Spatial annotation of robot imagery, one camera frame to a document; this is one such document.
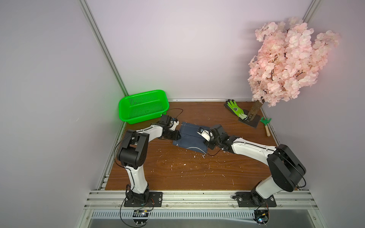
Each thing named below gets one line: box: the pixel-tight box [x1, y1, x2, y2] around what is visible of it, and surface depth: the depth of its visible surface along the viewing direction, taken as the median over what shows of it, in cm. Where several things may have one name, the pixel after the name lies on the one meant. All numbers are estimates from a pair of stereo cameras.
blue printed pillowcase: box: [172, 122, 210, 155], surface depth 94 cm
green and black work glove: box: [223, 98, 249, 121], surface depth 116 cm
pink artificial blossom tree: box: [247, 17, 340, 122], surface depth 66 cm
